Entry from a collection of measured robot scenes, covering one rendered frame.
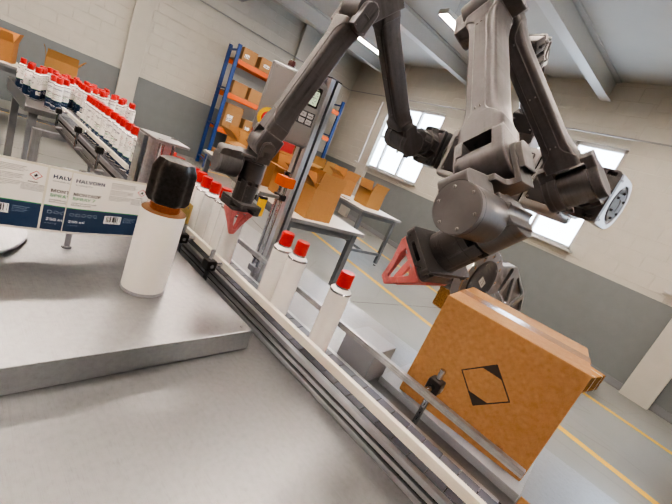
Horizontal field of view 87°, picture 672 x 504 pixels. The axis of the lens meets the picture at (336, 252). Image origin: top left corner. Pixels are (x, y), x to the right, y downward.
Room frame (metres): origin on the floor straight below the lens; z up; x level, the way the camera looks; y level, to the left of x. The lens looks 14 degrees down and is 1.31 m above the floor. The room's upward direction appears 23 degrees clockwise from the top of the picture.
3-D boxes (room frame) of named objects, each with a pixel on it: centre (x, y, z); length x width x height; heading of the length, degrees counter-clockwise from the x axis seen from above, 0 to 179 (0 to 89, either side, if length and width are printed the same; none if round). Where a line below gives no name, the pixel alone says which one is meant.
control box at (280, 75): (1.11, 0.29, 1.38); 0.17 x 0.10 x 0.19; 108
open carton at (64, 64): (4.84, 4.36, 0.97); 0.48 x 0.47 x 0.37; 44
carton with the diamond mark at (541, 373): (0.81, -0.46, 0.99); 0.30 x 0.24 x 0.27; 59
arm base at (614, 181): (0.85, -0.46, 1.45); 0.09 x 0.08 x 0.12; 42
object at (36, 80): (2.54, 2.18, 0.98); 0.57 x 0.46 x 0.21; 143
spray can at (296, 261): (0.85, 0.08, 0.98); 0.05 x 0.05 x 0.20
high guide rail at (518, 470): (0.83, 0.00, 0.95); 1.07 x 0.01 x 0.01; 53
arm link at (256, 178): (0.91, 0.29, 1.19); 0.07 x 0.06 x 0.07; 132
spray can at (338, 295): (0.75, -0.04, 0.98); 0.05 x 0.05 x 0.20
